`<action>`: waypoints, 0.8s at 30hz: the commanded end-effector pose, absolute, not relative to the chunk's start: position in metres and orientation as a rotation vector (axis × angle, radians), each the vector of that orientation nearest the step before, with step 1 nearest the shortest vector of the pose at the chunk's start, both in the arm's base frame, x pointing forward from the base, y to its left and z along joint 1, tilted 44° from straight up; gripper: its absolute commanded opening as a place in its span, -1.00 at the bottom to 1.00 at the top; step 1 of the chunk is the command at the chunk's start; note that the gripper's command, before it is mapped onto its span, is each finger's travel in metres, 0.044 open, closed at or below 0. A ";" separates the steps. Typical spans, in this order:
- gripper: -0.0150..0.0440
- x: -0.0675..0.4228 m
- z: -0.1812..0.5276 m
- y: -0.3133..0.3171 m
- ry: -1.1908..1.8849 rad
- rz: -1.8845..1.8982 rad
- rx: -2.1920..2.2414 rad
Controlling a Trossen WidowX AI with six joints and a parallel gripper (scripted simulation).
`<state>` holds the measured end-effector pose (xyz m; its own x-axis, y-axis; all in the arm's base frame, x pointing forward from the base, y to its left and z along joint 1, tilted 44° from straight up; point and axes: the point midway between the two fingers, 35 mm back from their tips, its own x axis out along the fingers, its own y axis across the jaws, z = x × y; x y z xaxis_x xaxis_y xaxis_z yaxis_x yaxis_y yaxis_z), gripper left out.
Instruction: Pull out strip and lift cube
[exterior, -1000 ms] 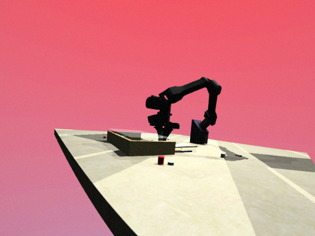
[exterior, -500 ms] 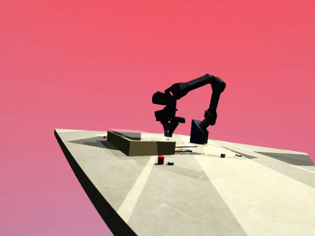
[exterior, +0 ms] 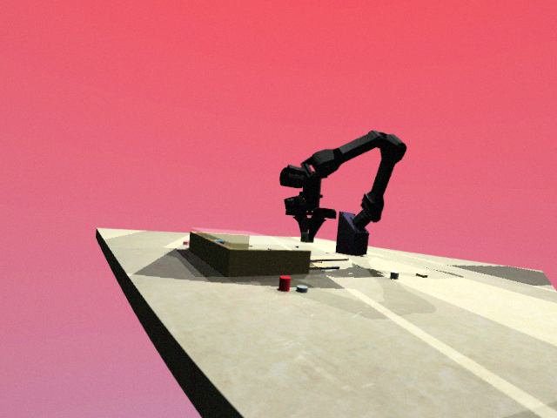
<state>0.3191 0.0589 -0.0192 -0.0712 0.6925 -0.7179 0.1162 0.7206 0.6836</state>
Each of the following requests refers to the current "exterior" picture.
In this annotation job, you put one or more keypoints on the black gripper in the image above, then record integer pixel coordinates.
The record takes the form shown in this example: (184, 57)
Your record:
(318, 215)

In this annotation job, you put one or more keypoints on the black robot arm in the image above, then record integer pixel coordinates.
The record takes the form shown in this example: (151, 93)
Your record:
(328, 161)

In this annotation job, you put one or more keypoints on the olive green labelled cube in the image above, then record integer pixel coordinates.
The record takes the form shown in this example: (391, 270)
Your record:
(305, 238)

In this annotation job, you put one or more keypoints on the red cylinder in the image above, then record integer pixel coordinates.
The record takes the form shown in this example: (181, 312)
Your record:
(284, 284)

